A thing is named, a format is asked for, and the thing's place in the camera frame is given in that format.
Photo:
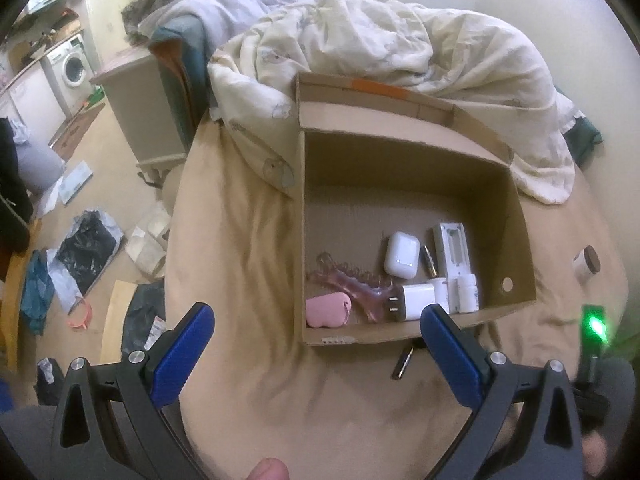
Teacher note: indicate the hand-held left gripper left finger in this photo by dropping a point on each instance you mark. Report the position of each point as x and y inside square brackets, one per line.
[180, 355]

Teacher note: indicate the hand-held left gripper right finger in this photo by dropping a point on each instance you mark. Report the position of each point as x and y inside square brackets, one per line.
[450, 355]

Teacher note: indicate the small white bottle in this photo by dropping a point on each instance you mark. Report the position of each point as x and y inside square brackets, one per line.
[441, 292]

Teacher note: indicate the white pill bottle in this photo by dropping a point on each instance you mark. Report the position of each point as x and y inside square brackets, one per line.
[468, 292]

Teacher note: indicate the gold lipstick tube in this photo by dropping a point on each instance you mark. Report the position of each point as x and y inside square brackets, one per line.
[430, 260]

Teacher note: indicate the white earbuds case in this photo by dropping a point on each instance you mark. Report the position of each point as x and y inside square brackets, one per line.
[401, 255]

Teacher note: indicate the clear pink hair claw clip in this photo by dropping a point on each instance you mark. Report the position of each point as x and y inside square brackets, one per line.
[350, 282]

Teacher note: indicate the pink heart-shaped case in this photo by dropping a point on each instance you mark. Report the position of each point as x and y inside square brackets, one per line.
[325, 312]

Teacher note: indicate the cardboard box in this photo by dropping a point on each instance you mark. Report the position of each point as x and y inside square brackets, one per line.
[400, 200]

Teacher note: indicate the person's left hand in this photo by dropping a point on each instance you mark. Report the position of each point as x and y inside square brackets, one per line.
[270, 470]

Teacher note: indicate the black bag with label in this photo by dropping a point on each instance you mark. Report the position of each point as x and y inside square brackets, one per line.
[145, 320]

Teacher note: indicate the white charger plug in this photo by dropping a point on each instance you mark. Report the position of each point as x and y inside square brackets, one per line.
[417, 300]

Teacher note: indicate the light wooden board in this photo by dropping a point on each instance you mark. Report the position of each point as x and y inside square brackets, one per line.
[117, 320]

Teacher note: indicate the white jar with brown lid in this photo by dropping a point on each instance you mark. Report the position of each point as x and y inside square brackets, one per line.
[586, 262]

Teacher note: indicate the pink plastic hoop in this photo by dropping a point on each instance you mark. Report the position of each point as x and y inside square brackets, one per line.
[82, 316]

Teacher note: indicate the white rectangular device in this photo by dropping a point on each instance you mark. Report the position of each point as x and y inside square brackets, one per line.
[452, 250]

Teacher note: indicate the beige bed sheet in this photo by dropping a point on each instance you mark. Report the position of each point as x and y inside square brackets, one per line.
[240, 260]

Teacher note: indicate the white paper bag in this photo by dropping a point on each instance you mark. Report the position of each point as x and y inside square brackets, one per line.
[150, 240]

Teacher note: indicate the small black and white bag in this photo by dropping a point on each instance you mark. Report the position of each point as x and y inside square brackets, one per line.
[50, 382]

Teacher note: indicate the black plastic bag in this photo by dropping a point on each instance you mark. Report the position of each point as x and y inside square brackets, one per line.
[90, 250]

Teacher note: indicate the blue cloth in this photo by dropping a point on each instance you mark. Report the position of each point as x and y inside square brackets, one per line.
[37, 290]

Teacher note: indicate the wooden furniture edge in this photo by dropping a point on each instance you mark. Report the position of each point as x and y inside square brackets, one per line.
[12, 320]

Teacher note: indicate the person's grey trouser leg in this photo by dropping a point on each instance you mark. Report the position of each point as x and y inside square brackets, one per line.
[25, 445]

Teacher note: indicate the white paper envelope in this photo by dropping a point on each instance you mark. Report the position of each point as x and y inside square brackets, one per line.
[70, 182]

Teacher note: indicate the dark green cloth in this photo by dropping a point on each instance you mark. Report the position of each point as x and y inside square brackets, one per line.
[582, 135]

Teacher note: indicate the grey cushion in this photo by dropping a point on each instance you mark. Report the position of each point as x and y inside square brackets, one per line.
[40, 167]

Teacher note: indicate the black garment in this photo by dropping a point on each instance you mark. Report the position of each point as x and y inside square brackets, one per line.
[12, 185]

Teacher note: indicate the brown doormat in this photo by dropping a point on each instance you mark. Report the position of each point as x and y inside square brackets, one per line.
[77, 130]

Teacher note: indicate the beige cabinet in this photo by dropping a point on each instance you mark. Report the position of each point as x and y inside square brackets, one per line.
[145, 110]

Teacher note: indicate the teal cloth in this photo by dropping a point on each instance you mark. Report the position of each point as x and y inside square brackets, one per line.
[192, 70]

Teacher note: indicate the white washing machine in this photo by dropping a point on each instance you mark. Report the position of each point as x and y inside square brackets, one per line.
[70, 72]

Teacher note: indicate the white duvet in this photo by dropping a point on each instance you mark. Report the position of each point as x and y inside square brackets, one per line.
[400, 45]

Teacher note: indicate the lavender blanket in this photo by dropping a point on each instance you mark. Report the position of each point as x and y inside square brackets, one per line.
[220, 10]

